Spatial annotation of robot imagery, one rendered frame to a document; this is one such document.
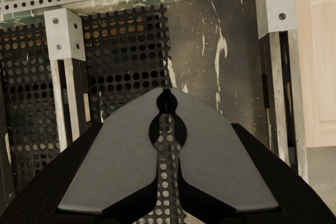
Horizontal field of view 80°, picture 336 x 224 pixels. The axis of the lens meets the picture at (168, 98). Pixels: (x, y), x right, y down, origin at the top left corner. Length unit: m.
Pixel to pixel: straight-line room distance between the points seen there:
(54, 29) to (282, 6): 0.54
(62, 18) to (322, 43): 0.64
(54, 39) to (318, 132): 0.69
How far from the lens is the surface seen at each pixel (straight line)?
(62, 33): 0.60
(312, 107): 0.61
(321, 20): 0.64
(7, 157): 0.80
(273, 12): 0.54
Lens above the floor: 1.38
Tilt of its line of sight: 32 degrees down
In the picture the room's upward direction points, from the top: 179 degrees clockwise
